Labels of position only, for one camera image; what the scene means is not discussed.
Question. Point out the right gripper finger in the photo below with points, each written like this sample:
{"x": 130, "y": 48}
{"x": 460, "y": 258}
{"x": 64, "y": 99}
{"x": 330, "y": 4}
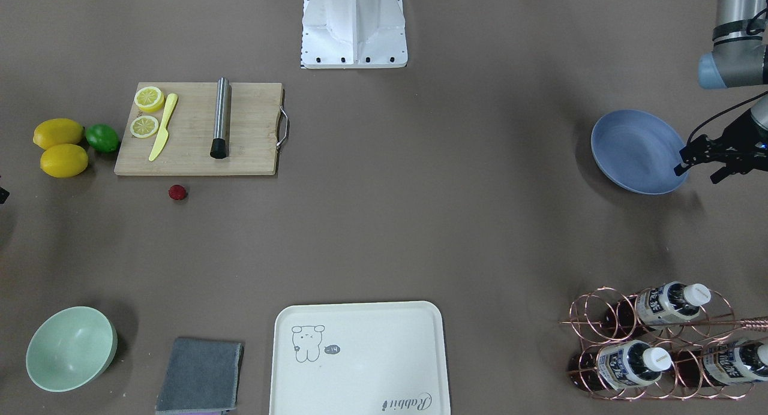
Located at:
{"x": 4, "y": 195}

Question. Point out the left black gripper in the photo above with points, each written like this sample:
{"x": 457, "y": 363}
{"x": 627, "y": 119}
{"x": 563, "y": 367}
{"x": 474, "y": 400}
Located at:
{"x": 739, "y": 138}

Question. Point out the blue plate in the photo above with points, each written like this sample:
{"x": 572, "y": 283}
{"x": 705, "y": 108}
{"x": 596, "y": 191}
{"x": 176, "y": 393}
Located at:
{"x": 638, "y": 151}

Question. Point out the red strawberry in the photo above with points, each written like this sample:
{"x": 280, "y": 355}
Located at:
{"x": 177, "y": 192}

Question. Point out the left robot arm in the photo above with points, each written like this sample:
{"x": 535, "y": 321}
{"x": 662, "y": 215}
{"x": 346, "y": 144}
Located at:
{"x": 738, "y": 58}

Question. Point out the lower yellow lemon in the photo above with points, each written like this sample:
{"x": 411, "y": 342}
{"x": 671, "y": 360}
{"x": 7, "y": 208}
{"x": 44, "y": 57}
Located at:
{"x": 64, "y": 161}

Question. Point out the yellow lemon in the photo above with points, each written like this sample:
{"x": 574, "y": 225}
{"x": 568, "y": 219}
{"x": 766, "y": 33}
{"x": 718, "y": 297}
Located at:
{"x": 57, "y": 131}
{"x": 64, "y": 161}

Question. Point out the upper yellow lemon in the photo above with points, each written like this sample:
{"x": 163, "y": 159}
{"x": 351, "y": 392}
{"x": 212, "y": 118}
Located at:
{"x": 57, "y": 131}

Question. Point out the green lime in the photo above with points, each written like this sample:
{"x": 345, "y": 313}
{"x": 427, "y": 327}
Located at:
{"x": 102, "y": 138}

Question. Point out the upper dark drink bottle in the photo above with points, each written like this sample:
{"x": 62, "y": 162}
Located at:
{"x": 645, "y": 312}

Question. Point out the lemon slice on board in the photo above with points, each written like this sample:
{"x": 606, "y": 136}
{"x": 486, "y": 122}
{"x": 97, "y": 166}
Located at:
{"x": 144, "y": 126}

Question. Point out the mint green bowl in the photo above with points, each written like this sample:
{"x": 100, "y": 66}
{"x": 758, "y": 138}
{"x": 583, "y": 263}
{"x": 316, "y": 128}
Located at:
{"x": 70, "y": 349}

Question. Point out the yellow plastic knife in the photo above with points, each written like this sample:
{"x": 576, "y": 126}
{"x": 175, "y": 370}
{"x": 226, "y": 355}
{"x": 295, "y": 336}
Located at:
{"x": 162, "y": 134}

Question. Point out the lemon half on board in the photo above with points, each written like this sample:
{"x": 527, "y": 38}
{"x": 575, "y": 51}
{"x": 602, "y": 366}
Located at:
{"x": 149, "y": 99}

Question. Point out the lower drink bottle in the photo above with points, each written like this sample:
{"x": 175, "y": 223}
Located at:
{"x": 628, "y": 365}
{"x": 743, "y": 361}

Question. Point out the steel muddler black tip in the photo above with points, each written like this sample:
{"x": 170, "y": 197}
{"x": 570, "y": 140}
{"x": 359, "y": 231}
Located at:
{"x": 220, "y": 143}

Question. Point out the wooden cutting board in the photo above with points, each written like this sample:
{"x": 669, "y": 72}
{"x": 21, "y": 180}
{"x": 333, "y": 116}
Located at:
{"x": 252, "y": 134}

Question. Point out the grey folded cloth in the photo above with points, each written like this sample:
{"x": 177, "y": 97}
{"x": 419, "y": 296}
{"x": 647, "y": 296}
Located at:
{"x": 201, "y": 377}

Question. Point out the cream rabbit tray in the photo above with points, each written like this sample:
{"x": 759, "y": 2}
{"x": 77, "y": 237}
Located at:
{"x": 360, "y": 358}

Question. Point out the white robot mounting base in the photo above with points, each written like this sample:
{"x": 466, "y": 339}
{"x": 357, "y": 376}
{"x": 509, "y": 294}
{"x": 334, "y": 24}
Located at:
{"x": 353, "y": 34}

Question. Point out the copper wire bottle rack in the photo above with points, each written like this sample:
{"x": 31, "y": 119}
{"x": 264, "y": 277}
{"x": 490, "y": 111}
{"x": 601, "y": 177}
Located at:
{"x": 596, "y": 318}

